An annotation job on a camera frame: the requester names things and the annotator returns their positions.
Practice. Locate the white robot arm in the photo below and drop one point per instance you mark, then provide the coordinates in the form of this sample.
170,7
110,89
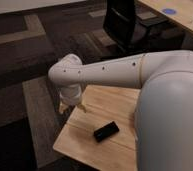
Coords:
164,112

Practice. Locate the blue round disc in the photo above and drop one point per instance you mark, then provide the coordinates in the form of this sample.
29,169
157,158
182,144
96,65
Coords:
169,11

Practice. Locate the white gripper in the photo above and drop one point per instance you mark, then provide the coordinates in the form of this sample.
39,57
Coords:
70,95

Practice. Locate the black rectangular box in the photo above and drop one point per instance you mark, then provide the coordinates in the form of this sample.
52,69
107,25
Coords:
105,131

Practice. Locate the black office chair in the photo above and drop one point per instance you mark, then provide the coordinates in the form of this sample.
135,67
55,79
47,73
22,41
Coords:
130,32

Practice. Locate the wooden desk in background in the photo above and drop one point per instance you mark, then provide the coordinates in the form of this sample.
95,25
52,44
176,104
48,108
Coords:
184,11

